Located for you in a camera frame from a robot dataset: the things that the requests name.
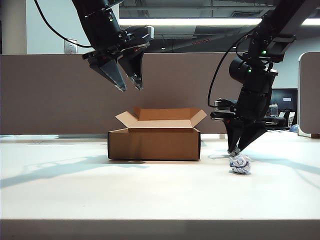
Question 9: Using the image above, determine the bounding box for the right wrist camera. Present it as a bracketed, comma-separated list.
[209, 98, 238, 121]

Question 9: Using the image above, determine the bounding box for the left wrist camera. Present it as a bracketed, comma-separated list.
[123, 24, 155, 48]

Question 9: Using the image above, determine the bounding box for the long ceiling light strip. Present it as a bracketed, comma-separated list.
[117, 17, 320, 27]

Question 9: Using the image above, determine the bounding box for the narrow grey desk partition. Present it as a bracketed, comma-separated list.
[297, 51, 320, 139]

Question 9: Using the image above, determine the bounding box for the small paper ball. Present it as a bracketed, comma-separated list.
[227, 146, 242, 157]

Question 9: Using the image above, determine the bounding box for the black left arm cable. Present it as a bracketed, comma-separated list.
[33, 0, 92, 48]

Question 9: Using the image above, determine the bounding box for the paper ball blue print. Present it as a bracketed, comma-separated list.
[229, 154, 252, 175]

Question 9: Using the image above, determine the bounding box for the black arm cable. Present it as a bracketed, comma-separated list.
[33, 0, 92, 48]
[207, 33, 255, 108]

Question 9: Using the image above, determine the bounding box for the wide grey desk partition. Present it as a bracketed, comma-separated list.
[0, 52, 247, 136]

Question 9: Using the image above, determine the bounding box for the metal wall switch plate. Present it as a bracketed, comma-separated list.
[64, 39, 78, 54]

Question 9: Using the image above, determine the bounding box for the black sofa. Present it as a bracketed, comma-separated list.
[265, 117, 286, 129]

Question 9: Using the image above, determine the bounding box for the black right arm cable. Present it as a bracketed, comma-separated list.
[207, 33, 255, 108]

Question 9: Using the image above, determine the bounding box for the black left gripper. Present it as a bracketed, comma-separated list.
[82, 29, 151, 92]

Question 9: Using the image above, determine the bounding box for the large black wall screen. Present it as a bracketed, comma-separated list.
[271, 87, 299, 112]

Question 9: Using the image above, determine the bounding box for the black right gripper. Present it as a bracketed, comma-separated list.
[224, 86, 273, 153]

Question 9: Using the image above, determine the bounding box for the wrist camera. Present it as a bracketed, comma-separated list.
[209, 98, 238, 121]
[123, 24, 155, 48]

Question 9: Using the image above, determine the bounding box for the open brown cardboard box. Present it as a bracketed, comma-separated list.
[107, 106, 208, 162]

